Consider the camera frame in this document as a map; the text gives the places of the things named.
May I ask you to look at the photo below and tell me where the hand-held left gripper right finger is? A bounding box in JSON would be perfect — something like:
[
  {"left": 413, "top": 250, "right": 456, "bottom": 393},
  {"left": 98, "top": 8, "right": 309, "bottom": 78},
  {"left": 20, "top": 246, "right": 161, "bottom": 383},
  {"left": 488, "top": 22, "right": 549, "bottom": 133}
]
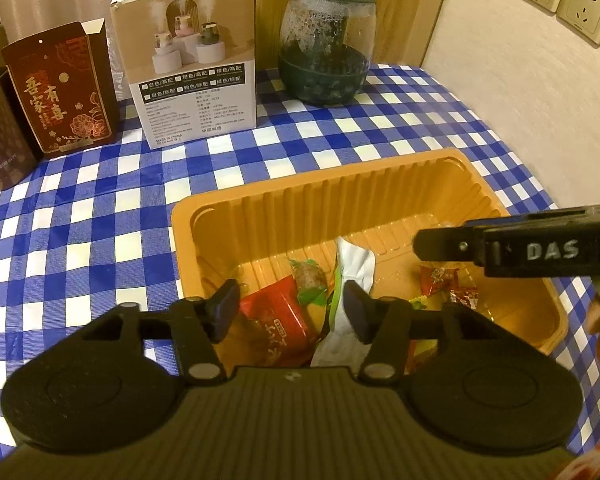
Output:
[{"left": 343, "top": 280, "right": 496, "bottom": 385}]

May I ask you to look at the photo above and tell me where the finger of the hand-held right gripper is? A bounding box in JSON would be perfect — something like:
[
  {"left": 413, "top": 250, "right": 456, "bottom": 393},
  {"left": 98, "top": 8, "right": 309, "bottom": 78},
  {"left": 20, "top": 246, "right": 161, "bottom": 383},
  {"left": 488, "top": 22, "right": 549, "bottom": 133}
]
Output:
[
  {"left": 412, "top": 225, "right": 486, "bottom": 266},
  {"left": 462, "top": 212, "right": 531, "bottom": 229}
]

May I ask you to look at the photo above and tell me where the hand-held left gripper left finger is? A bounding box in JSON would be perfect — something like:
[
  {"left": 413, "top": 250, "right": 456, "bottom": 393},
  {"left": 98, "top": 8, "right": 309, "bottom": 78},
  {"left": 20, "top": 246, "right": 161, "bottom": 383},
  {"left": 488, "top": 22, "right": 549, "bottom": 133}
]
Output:
[{"left": 79, "top": 280, "right": 241, "bottom": 385}]

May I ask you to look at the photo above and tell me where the silver white snack pouch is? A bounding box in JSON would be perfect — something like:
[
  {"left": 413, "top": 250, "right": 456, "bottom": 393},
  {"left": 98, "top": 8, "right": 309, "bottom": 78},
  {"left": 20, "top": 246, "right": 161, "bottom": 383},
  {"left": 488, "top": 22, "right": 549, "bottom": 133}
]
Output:
[{"left": 310, "top": 236, "right": 377, "bottom": 369}]

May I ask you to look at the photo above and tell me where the large red snack packet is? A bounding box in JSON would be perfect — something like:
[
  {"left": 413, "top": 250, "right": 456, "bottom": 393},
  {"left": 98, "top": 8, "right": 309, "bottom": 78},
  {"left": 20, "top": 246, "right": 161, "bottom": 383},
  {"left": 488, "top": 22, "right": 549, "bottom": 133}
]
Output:
[{"left": 239, "top": 276, "right": 315, "bottom": 369}]

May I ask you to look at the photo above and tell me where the small green snack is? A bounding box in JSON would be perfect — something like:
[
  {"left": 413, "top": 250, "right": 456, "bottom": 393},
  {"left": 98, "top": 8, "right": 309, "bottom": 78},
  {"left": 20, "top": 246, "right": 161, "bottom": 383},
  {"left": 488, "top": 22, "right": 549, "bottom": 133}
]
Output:
[{"left": 287, "top": 258, "right": 329, "bottom": 307}]

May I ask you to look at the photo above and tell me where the yellow green candy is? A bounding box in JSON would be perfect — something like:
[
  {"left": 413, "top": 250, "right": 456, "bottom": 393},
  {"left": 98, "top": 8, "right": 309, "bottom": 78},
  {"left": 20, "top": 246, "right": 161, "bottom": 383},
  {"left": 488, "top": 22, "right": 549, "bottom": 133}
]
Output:
[{"left": 407, "top": 295, "right": 449, "bottom": 312}]

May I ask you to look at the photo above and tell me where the orange plastic tray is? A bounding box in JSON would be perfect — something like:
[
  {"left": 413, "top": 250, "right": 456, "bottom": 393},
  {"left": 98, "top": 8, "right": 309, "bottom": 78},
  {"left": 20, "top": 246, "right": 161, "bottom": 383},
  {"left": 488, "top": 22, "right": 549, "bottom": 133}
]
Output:
[{"left": 171, "top": 147, "right": 570, "bottom": 369}]

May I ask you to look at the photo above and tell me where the blue checked tablecloth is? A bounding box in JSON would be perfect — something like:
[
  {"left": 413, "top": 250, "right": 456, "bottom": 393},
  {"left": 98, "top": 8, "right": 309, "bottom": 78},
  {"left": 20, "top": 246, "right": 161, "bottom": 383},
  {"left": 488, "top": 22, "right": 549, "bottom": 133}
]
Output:
[{"left": 0, "top": 62, "right": 600, "bottom": 462}]

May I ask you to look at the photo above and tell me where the glass jar green lid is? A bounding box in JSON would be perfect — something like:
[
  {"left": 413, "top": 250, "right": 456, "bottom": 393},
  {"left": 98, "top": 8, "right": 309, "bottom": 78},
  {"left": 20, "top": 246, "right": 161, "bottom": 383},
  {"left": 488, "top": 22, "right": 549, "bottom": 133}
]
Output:
[{"left": 278, "top": 0, "right": 379, "bottom": 107}]

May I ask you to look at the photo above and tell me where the wooden panel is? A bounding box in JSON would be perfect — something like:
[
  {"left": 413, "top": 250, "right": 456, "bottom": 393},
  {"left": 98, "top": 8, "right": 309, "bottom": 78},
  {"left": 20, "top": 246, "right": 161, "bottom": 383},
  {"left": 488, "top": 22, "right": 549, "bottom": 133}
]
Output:
[{"left": 252, "top": 0, "right": 456, "bottom": 69}]

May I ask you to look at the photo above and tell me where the white humidifier box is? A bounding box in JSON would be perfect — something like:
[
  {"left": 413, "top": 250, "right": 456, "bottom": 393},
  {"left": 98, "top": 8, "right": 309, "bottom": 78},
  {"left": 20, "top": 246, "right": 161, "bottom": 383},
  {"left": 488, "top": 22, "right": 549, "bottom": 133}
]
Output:
[{"left": 110, "top": 0, "right": 259, "bottom": 150}]

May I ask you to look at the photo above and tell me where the red gold printed box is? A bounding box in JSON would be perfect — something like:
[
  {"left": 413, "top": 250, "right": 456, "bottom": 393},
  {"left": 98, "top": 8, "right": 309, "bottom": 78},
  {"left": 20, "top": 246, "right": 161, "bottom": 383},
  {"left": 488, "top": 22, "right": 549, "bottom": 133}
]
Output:
[{"left": 1, "top": 17, "right": 120, "bottom": 161}]

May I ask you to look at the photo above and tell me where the brown metal tin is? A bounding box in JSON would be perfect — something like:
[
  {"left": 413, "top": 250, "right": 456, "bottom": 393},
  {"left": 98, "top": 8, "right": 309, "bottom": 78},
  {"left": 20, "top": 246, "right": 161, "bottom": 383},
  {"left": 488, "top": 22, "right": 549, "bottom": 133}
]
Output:
[{"left": 0, "top": 67, "right": 44, "bottom": 191}]

